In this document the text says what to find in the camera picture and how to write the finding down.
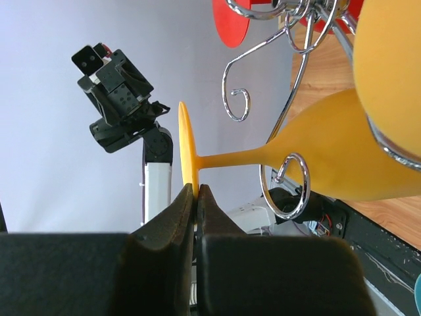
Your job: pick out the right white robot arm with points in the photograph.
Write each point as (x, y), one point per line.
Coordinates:
(263, 214)

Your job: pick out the red plastic wine glass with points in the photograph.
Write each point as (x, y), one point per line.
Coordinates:
(233, 28)

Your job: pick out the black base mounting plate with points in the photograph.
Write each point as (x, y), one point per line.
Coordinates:
(398, 261)

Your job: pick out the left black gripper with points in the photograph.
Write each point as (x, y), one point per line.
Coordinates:
(119, 89)

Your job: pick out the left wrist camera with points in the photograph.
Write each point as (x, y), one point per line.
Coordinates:
(90, 59)

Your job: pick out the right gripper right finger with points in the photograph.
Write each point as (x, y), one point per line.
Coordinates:
(241, 274)

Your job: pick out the cyan plastic wine glass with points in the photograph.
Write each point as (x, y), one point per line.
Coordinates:
(417, 294)

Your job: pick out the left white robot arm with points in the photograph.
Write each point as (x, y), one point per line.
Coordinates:
(157, 153)

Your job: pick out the yellow wine glass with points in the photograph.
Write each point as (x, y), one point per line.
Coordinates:
(386, 68)
(335, 141)

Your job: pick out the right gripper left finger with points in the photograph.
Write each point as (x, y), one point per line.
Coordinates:
(146, 272)

